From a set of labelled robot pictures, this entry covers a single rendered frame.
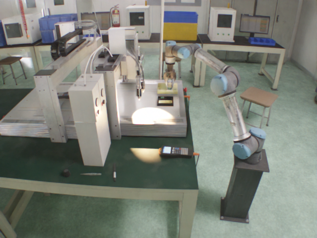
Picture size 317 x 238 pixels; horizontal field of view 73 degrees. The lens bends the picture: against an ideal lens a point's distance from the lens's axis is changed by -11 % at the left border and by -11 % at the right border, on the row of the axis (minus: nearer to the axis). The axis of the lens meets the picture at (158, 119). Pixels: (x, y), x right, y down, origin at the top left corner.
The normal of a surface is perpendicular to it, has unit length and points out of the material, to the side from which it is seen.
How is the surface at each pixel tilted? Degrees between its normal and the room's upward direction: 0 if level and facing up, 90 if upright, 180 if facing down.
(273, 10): 90
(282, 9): 90
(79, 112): 90
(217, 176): 0
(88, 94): 90
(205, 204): 0
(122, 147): 0
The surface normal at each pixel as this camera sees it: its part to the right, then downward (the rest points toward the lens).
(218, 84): -0.80, 0.22
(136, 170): 0.00, -0.85
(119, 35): -0.04, 0.53
